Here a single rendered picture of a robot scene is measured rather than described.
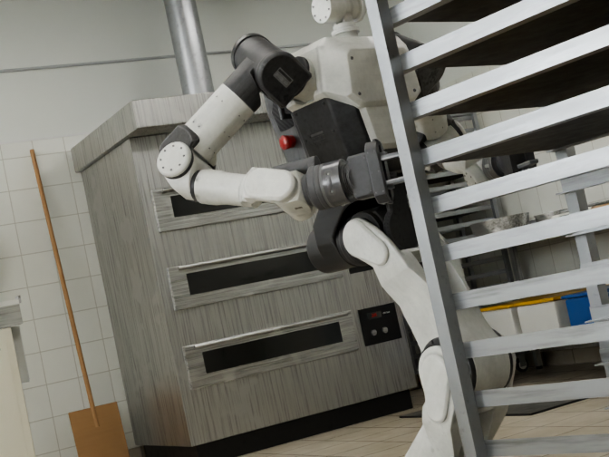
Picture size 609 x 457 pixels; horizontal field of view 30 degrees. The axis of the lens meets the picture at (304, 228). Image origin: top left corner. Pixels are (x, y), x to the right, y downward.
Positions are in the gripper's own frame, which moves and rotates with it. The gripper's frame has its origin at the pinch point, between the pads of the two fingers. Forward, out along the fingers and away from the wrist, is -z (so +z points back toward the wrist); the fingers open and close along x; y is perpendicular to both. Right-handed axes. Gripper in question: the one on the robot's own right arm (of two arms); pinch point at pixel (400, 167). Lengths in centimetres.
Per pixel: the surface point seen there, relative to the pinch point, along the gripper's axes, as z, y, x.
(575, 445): -23, -16, -54
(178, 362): 239, 347, -38
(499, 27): -26.9, -18.0, 16.9
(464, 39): -19.9, -14.0, 17.4
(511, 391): -13.7, -10.5, -44.1
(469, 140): -16.6, -12.1, 0.3
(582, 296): 32, 442, -49
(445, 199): -9.0, -7.7, -8.4
